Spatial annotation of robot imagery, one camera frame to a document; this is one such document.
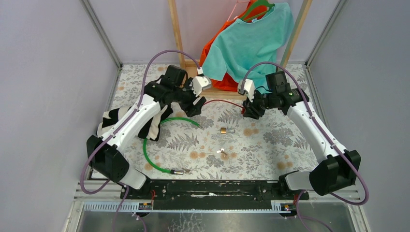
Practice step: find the teal t-shirt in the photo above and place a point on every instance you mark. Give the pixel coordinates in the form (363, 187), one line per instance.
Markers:
(239, 45)

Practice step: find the red cable lock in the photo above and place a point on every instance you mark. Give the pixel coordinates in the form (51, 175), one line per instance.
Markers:
(219, 107)

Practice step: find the floral table mat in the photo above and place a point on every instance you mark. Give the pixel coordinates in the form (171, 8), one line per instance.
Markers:
(259, 149)

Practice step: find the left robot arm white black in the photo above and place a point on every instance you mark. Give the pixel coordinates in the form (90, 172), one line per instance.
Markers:
(105, 153)

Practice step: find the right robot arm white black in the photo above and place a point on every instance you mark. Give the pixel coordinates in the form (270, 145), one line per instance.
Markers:
(337, 166)

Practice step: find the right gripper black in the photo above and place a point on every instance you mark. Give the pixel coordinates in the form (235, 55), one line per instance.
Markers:
(251, 110)

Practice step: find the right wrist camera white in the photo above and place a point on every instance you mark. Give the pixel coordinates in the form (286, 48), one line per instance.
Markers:
(247, 87)

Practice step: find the green hanger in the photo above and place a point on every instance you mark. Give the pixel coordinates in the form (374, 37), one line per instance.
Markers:
(249, 16)

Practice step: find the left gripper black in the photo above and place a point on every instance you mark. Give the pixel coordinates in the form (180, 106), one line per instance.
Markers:
(196, 109)

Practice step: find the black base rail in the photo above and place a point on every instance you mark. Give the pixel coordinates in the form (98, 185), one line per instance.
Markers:
(213, 194)

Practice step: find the pink hanger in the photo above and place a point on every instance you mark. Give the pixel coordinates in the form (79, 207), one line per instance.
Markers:
(238, 2)

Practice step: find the wooden clothes rack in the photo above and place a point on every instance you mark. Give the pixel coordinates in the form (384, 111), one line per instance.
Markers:
(189, 64)

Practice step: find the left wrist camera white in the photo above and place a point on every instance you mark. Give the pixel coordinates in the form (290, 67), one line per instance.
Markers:
(200, 82)

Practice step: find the brass padlock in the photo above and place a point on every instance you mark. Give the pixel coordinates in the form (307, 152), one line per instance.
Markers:
(227, 130)

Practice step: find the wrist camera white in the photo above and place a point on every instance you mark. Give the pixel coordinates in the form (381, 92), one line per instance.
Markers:
(247, 87)
(200, 82)

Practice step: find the black white striped cloth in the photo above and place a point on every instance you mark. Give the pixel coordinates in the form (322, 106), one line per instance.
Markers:
(151, 130)

